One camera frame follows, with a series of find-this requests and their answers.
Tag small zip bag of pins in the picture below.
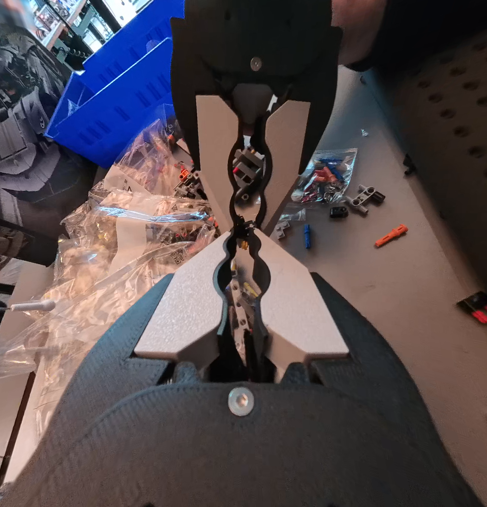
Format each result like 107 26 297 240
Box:
291 148 358 204

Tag dark grey lego chassis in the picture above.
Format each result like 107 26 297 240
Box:
174 144 268 203

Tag white cardboard box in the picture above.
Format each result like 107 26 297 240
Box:
0 261 93 484

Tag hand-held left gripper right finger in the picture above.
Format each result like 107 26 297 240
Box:
249 228 350 381

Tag heap of loose lego parts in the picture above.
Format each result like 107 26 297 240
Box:
227 259 264 357

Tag pile of clear lego bags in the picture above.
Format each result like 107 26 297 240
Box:
0 119 232 432

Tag person's right hand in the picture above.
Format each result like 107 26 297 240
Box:
331 0 388 68

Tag blue plastic bin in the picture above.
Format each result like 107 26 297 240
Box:
45 37 188 169
71 0 186 96

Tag orange lego pin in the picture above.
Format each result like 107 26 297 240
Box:
375 224 408 248

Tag black lego piece, red pins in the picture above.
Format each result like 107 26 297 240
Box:
457 291 487 325

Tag small grey lego assembly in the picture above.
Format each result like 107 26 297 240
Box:
235 220 257 250

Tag person's right forearm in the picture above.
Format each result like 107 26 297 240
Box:
346 0 487 74

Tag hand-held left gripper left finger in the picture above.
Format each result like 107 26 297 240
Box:
133 231 238 379

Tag dark lego set box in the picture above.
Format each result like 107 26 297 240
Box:
0 16 99 266

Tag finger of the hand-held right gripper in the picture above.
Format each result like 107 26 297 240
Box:
256 99 311 234
195 94 244 230

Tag grey double-hole lego connector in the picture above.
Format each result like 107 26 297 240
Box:
344 184 387 216

